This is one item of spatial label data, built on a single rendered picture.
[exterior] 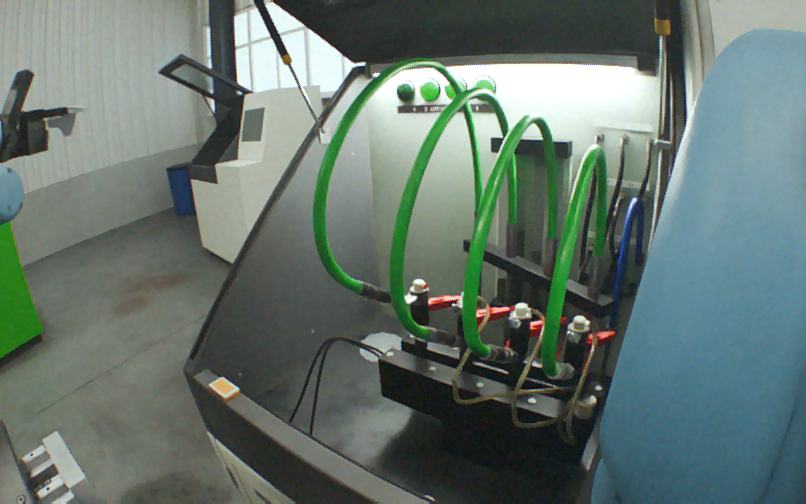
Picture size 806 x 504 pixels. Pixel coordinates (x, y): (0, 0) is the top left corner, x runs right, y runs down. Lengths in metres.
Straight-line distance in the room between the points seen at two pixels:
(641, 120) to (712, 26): 0.26
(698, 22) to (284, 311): 0.85
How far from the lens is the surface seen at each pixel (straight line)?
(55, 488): 0.62
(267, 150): 3.45
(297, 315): 0.89
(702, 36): 0.56
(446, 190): 0.88
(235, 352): 0.82
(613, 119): 0.75
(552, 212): 0.62
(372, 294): 0.53
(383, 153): 0.96
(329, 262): 0.46
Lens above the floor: 1.36
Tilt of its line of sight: 21 degrees down
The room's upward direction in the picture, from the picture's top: 3 degrees counter-clockwise
